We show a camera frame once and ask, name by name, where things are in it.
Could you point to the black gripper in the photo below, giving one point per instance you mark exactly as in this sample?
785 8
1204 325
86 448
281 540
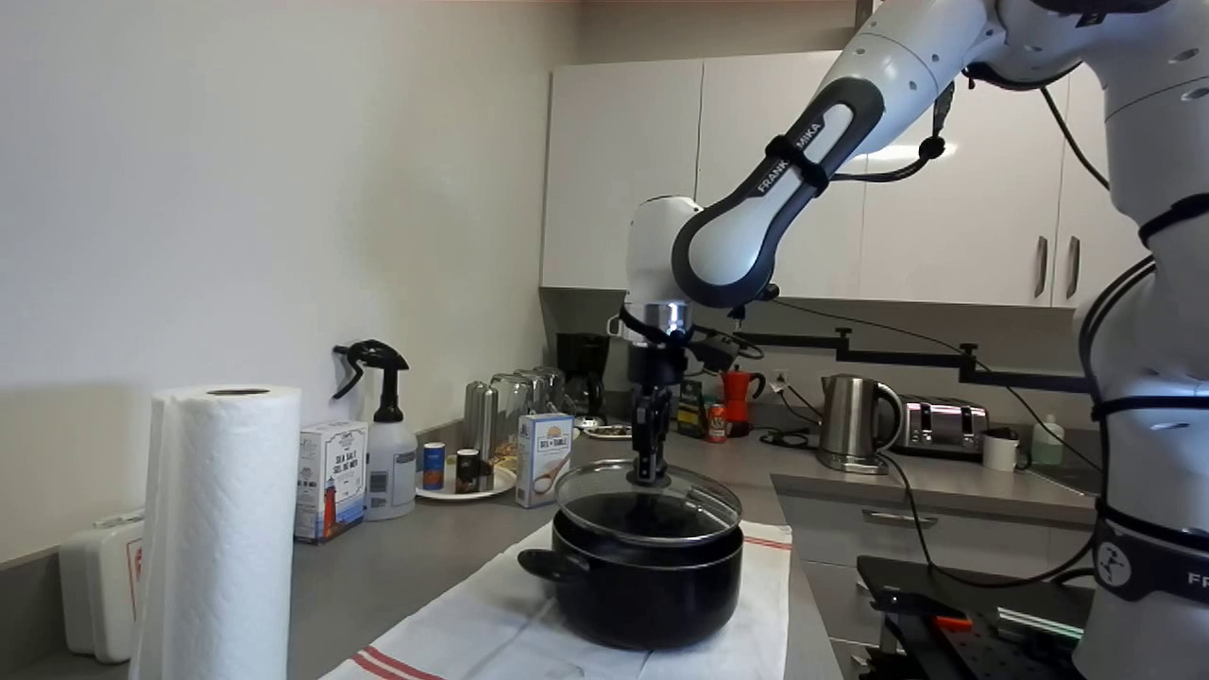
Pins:
660 372

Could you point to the glass lid black knob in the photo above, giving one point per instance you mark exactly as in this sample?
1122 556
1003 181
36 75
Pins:
592 485

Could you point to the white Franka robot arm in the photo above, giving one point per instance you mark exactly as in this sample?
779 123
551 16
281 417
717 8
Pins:
759 230

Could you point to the red moka pot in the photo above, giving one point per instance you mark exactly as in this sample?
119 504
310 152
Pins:
740 397

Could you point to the black cooking pot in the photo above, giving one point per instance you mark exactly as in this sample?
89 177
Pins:
649 597

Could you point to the dark bottle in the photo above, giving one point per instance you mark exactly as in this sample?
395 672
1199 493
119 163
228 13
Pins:
688 409

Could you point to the black coffee machine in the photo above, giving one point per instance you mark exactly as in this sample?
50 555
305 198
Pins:
582 366

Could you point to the blue white carton box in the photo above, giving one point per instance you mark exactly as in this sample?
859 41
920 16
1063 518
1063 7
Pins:
544 455

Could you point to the glass storage jars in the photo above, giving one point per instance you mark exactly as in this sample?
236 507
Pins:
504 401

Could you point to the small dark jar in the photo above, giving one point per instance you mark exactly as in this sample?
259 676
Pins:
465 469

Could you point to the white plate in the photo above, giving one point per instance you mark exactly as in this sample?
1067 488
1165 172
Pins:
475 493

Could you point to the steel electric kettle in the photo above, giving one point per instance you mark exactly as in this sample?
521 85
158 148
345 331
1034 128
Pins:
859 420

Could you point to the white towel red stripes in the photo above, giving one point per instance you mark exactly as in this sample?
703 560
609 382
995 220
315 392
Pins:
504 629

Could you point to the spray bottle black trigger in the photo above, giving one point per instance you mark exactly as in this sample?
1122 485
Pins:
391 467

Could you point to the silver toaster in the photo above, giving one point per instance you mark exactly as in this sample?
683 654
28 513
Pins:
942 425

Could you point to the white carton red print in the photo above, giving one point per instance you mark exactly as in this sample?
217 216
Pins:
329 478

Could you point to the white cup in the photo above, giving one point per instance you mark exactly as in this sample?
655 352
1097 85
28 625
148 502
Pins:
1003 451

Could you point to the black flat device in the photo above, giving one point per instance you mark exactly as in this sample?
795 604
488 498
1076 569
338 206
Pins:
968 625

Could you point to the pale green bottle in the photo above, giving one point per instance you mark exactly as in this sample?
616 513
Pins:
1047 443

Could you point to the white paper towel roll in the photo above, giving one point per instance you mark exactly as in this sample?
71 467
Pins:
220 543

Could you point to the white plastic container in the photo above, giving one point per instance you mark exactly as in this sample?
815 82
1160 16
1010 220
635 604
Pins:
100 592

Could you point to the white wall cabinet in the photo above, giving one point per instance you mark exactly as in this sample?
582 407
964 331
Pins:
616 177

